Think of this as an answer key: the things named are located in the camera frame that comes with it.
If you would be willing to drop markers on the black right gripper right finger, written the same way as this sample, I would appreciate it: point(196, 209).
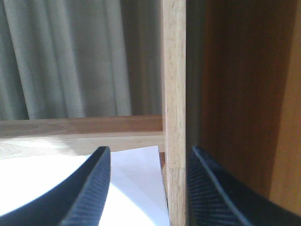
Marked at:
point(219, 199)

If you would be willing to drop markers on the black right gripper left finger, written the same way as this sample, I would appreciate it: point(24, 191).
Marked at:
point(79, 200)

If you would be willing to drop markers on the white paper sheets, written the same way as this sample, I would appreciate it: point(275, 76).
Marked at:
point(136, 195)

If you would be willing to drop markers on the wooden shelf unit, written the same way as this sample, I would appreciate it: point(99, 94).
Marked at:
point(230, 83)

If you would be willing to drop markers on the grey curtain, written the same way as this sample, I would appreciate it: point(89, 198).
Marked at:
point(79, 58)

